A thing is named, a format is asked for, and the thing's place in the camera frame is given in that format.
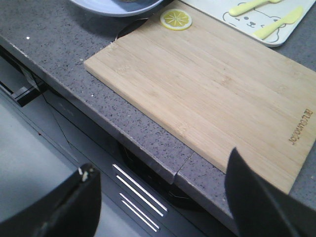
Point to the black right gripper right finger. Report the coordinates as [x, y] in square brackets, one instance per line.
[261, 210]

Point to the white rectangular tray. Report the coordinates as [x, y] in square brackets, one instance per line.
[256, 18]

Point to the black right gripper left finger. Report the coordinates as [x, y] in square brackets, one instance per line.
[70, 210]

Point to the yellow plastic spoon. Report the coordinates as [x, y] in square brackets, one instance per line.
[245, 7]

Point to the wooden cutting board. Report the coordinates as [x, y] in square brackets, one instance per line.
[216, 89]

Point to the blue round plate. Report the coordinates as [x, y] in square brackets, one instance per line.
[117, 8]

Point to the lemon slice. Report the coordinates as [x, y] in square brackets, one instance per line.
[176, 19]

